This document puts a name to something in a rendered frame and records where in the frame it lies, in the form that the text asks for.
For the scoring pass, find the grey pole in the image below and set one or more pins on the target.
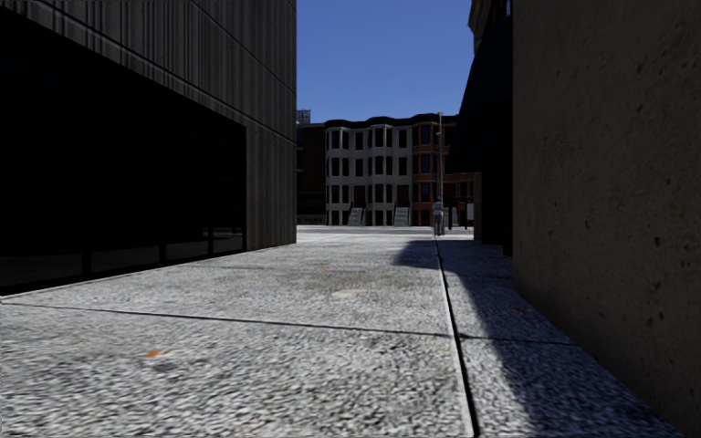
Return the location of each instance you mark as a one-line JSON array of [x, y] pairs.
[[440, 159]]

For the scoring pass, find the dark brown building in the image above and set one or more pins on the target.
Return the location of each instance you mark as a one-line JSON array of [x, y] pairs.
[[310, 169]]

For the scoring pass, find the person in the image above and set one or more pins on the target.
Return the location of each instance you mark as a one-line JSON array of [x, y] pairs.
[[437, 216]]

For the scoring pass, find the brown concrete building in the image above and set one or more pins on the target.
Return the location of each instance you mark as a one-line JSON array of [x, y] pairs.
[[613, 164]]

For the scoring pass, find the dark ribbed concrete building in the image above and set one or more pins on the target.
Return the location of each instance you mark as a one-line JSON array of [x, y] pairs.
[[164, 109]]

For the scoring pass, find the red brick building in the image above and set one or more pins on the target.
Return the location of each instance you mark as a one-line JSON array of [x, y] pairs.
[[424, 175]]

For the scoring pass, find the white stone townhouse building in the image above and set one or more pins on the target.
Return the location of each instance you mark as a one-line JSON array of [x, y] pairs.
[[372, 169]]

